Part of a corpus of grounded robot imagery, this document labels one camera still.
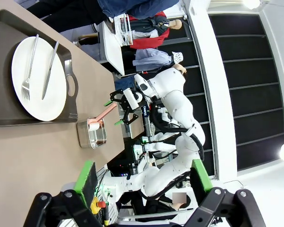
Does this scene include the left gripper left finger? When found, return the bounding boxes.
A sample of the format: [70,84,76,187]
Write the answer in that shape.
[21,160,105,227]

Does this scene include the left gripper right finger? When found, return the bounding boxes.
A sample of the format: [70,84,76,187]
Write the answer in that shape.
[183,159,267,227]

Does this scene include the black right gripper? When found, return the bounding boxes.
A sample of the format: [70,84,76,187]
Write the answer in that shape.
[104,89,138,126]

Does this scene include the yellow emergency stop button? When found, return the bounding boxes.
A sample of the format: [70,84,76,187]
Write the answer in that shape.
[90,197,107,215]

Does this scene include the rectangular steel container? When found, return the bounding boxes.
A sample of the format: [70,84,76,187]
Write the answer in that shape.
[76,117,108,150]

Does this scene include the white desk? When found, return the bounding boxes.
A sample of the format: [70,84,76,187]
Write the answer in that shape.
[101,20,126,76]

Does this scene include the seated person in black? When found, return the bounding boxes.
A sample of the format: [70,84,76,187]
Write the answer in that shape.
[129,191,194,219]

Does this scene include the silver table knife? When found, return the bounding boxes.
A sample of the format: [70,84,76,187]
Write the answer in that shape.
[41,40,60,101]

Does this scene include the mannequin in red jacket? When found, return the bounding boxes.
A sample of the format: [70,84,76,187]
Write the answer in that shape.
[128,11,183,50]

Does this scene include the white round plate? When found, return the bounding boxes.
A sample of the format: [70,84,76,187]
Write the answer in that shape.
[11,35,68,122]

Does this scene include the silver fork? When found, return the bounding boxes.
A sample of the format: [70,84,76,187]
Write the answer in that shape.
[21,34,40,101]

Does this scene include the person in denim jacket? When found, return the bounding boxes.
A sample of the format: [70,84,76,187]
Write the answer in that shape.
[26,0,180,33]

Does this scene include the dark window blinds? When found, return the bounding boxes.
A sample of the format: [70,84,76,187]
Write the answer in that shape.
[207,13,284,177]

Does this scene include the dark grey serving tray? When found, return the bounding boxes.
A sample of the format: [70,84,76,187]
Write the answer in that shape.
[0,9,79,128]

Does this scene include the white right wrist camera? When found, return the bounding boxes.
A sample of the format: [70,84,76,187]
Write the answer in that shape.
[122,88,143,110]

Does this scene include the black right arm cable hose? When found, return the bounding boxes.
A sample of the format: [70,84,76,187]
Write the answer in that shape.
[151,100,205,162]

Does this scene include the white wire rack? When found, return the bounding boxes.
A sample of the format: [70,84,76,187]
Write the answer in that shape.
[113,13,133,46]

